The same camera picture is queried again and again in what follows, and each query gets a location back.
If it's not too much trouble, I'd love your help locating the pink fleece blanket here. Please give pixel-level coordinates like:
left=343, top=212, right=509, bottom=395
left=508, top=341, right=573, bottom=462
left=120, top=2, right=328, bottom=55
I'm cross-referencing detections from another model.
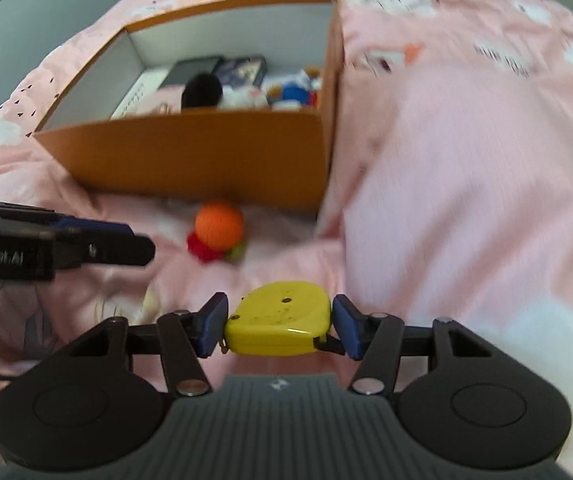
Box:
left=315, top=64, right=573, bottom=371

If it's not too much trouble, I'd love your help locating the orange crochet octopus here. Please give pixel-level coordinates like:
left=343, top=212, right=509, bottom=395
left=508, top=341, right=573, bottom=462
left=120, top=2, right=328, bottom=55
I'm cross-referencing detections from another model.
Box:
left=187, top=202, right=246, bottom=263

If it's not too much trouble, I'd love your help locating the yellow tape measure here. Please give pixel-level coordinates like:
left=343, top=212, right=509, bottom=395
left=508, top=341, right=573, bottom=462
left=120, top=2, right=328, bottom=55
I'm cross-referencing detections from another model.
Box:
left=224, top=281, right=344, bottom=356

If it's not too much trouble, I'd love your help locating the pink patterned duvet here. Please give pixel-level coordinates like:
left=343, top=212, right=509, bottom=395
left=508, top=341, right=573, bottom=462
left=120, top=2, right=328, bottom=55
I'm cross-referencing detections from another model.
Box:
left=0, top=0, right=573, bottom=480

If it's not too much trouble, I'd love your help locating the dark grey square box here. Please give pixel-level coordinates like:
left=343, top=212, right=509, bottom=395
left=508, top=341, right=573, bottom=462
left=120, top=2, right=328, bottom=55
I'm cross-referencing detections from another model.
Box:
left=160, top=55, right=224, bottom=88

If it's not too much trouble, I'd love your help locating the photo card box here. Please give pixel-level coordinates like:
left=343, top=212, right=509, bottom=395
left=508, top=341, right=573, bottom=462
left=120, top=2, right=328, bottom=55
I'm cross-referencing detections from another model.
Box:
left=213, top=55, right=268, bottom=88

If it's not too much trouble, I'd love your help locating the orange cardboard box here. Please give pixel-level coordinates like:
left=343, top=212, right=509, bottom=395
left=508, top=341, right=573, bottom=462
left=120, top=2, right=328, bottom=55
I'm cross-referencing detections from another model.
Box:
left=36, top=0, right=344, bottom=212

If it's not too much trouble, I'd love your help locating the white case in box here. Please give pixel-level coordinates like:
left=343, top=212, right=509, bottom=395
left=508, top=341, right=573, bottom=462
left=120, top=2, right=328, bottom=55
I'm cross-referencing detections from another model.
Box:
left=111, top=66, right=170, bottom=119

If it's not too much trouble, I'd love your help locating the pink pouch with cards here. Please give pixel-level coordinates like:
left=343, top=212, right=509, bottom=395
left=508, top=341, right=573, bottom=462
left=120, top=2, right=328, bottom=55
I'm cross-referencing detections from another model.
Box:
left=127, top=84, right=184, bottom=116

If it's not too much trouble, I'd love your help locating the white plush with black ear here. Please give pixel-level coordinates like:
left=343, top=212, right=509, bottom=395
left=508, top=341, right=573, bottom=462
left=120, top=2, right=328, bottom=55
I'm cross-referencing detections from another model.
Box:
left=180, top=73, right=269, bottom=112

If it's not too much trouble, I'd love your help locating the brown dog plush sailor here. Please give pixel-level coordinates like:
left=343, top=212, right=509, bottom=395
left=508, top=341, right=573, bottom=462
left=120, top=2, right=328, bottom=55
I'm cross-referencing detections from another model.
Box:
left=262, top=66, right=323, bottom=110

